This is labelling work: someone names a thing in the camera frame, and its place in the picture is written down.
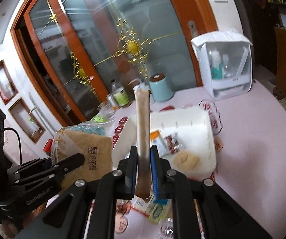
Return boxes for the round beige cookie packet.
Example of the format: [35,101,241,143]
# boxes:
[173,150,201,172]

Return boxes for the red brown snack packet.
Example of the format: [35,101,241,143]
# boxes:
[164,132,185,154]

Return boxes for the white plastic storage bin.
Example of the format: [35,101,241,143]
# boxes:
[112,107,217,181]

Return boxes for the green pineapple cake packet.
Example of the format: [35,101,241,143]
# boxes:
[146,199,172,224]

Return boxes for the black cable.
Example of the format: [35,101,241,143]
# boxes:
[3,127,23,165]

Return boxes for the wall picture frame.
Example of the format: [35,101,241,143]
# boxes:
[9,98,45,144]

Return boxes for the red lid dark jar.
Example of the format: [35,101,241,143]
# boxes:
[43,138,53,155]

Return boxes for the red white wafer packet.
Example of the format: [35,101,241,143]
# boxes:
[131,193,156,216]

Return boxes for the green label glass bottle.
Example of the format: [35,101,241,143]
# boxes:
[110,79,130,107]

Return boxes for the light blue canister brown lid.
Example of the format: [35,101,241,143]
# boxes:
[149,73,174,102]

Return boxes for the clear glass cup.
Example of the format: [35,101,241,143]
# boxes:
[97,101,115,120]

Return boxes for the small jar orange contents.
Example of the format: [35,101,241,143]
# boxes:
[106,94,120,111]

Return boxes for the pink cartoon tablecloth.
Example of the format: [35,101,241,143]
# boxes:
[43,79,286,239]

